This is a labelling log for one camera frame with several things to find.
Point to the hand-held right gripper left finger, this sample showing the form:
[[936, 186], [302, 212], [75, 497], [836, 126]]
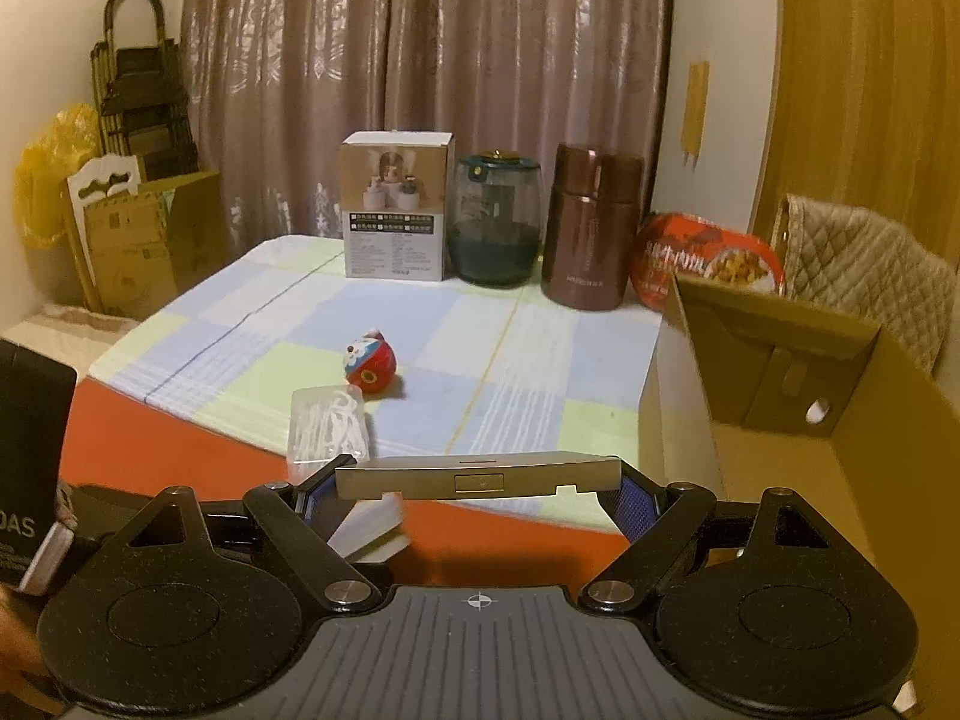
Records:
[[316, 499]]

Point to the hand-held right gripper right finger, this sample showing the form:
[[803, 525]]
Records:
[[634, 502]]

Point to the cardboard box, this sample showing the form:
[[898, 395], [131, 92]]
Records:
[[765, 465]]

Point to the gold rectangular device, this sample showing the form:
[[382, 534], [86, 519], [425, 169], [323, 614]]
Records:
[[480, 476]]

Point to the white rectangular block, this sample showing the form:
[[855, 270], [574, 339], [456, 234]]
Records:
[[371, 529]]

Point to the clear bag of floss picks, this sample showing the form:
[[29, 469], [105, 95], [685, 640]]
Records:
[[330, 424]]

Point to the white cloth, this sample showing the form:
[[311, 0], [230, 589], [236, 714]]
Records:
[[60, 330]]

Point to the red round toy figurine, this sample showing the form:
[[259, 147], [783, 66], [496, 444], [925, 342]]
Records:
[[371, 367]]

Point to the checked pastel tablecloth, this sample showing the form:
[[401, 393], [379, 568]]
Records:
[[300, 315]]

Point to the brown cardboard carton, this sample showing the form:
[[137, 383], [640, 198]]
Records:
[[165, 240]]

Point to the red instant noodle bowl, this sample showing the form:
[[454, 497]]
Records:
[[697, 255]]

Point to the brown metal thermos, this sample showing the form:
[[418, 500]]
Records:
[[592, 240]]

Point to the yellow plastic bag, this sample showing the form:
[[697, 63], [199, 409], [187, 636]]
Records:
[[52, 180]]

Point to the white carved wooden board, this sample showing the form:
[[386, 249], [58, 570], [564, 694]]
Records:
[[97, 176]]

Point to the white printed product box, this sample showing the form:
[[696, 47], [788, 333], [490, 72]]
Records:
[[397, 217]]

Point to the glass jar with green lid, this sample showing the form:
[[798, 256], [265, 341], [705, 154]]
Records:
[[495, 240]]

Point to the brown patterned curtain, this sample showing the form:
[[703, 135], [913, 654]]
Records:
[[420, 52]]

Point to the wooden door panel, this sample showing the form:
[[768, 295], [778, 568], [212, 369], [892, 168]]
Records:
[[862, 75]]

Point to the yellow wall sticker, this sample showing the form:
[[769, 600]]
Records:
[[696, 105]]

